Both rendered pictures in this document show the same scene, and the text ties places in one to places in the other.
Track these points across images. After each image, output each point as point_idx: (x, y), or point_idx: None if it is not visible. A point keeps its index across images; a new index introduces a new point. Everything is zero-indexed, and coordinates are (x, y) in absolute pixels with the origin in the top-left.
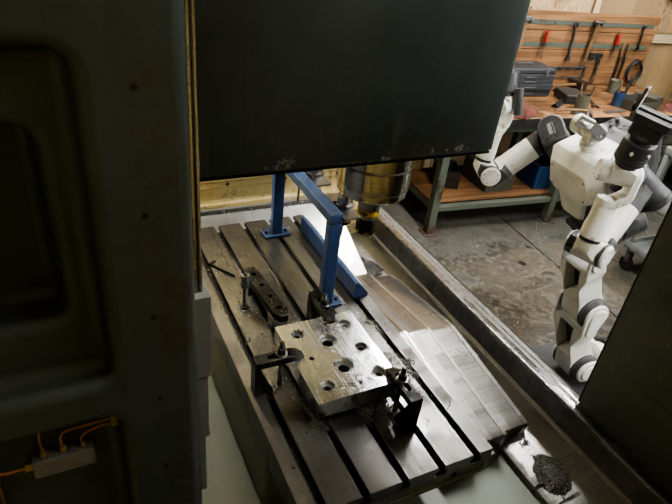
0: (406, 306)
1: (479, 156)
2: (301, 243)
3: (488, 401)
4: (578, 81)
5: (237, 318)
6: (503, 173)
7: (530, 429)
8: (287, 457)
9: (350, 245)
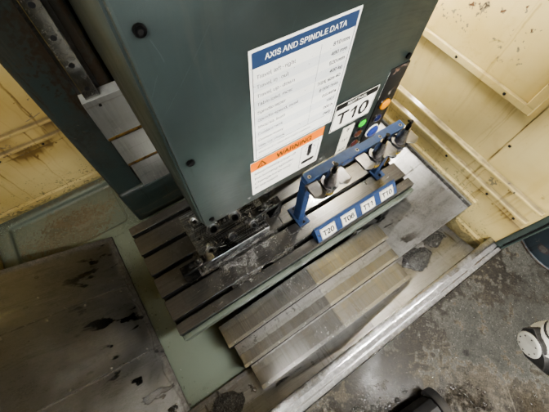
0: (361, 288)
1: (548, 322)
2: (368, 190)
3: (274, 356)
4: None
5: None
6: (542, 361)
7: (265, 394)
8: (163, 216)
9: (422, 235)
